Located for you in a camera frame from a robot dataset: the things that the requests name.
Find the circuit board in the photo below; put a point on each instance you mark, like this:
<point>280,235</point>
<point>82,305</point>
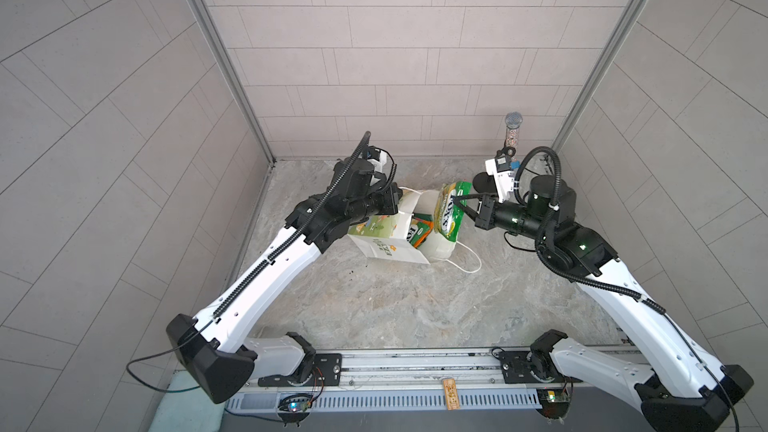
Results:
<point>295,403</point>
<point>555,403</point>

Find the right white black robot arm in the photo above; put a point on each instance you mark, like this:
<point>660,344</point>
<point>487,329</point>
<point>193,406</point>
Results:
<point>681,386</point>

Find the orange Fox's candy bag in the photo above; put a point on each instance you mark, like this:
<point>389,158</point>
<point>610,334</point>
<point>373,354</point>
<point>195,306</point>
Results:
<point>421,233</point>

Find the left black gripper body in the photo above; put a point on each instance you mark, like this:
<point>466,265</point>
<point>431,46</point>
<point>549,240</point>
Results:
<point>371,204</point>

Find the white paper shopping bag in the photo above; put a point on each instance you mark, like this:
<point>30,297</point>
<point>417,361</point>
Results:
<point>408,236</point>

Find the small wooden tag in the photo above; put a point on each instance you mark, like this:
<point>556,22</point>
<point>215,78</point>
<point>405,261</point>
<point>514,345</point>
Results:
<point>451,396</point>

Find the left circuit board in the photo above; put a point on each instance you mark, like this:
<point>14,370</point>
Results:
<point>295,403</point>

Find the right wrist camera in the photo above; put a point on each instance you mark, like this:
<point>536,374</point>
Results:
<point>502,169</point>

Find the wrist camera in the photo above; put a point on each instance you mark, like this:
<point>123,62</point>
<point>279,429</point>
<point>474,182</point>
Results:
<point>502,169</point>
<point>379,158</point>

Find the glitter microphone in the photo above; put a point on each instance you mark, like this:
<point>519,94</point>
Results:
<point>513,122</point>

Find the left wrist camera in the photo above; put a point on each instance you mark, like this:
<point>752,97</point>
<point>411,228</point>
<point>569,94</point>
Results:
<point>379,158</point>

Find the teal cloth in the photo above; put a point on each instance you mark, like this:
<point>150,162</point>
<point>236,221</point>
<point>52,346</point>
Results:
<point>191,411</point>

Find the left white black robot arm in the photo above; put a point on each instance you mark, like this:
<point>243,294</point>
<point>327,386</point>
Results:
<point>214,345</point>

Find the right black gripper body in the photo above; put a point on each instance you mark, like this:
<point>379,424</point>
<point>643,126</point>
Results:
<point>510,217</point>

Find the aluminium mounting rail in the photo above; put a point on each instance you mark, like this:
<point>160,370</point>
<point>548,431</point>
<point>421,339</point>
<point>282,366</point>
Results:
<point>410,380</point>

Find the black microphone stand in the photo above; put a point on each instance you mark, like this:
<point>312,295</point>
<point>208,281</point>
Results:
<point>483,183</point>

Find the right circuit board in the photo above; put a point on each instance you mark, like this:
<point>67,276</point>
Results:
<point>555,403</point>

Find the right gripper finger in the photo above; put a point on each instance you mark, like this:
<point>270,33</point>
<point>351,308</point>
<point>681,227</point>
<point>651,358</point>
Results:
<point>461,198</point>
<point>472,212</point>

